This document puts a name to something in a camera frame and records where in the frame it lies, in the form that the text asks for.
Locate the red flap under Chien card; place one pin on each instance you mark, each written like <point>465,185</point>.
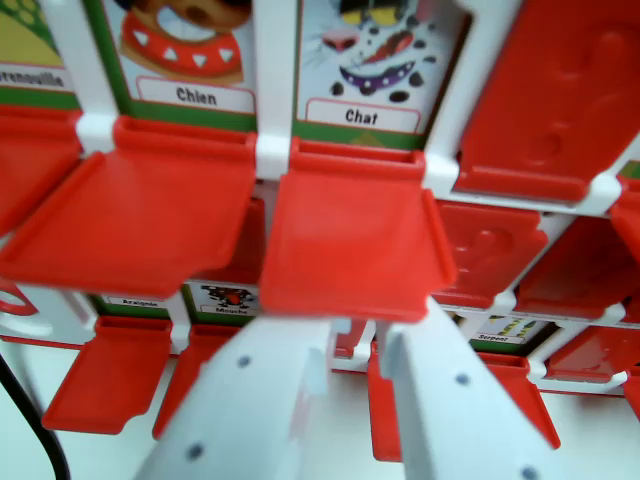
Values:
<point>135,220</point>

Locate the red flap with embossed mark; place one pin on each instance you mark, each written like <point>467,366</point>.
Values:
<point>550,100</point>

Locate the red and white game board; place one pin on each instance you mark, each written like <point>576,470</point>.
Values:
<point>550,250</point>

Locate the Chat picture card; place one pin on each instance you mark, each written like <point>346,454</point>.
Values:
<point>380,60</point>

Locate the Chien picture card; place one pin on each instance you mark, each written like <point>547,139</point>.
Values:
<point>185,55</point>

